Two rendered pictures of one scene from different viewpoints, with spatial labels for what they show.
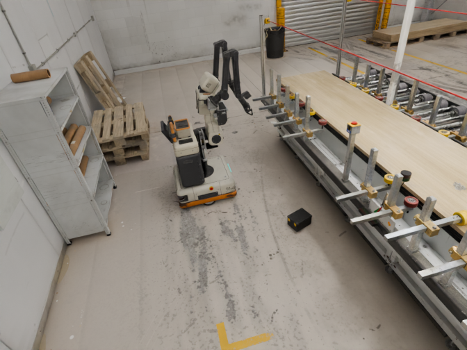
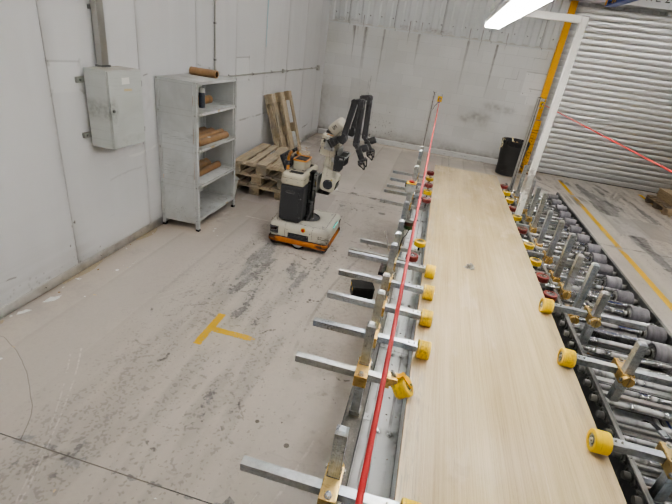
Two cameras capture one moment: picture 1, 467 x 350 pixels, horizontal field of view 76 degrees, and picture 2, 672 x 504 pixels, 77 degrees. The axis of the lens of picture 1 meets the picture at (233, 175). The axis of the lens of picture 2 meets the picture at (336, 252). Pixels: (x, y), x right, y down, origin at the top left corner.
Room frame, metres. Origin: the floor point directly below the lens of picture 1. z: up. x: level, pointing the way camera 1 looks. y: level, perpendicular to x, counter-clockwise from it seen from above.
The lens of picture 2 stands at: (-1.13, -1.51, 2.08)
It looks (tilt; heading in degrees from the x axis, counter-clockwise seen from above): 26 degrees down; 20
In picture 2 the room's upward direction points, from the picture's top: 8 degrees clockwise
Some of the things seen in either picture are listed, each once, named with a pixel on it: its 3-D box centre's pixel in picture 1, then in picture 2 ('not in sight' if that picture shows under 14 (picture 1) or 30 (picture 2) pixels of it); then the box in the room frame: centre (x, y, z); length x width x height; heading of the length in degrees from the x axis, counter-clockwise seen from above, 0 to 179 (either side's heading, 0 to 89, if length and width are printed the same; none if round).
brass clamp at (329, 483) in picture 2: not in sight; (331, 484); (-0.35, -1.31, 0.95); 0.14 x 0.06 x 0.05; 10
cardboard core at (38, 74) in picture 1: (30, 76); (203, 72); (2.81, 1.70, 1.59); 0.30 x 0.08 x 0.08; 100
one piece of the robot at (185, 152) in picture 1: (189, 151); (301, 188); (2.88, 0.45, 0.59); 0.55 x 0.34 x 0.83; 10
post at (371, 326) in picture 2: not in sight; (362, 371); (0.17, -1.22, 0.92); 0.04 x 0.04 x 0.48; 10
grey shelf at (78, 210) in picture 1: (67, 157); (200, 150); (2.71, 1.68, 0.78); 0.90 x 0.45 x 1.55; 10
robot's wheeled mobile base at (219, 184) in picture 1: (203, 179); (306, 226); (2.89, 0.36, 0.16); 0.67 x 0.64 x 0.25; 100
